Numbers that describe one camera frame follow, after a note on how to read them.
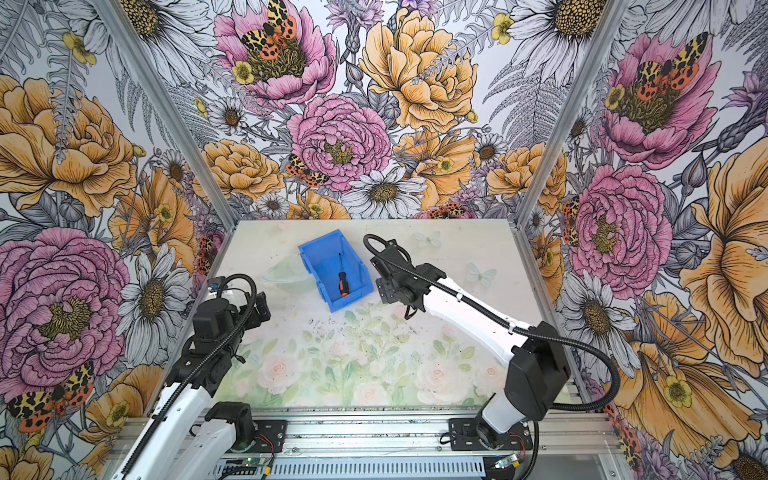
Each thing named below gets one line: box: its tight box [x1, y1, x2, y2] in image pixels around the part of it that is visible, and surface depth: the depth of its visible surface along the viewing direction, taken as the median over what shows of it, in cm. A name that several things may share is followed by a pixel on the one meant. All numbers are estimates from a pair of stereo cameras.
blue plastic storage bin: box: [298, 229, 374, 313], surface depth 104 cm
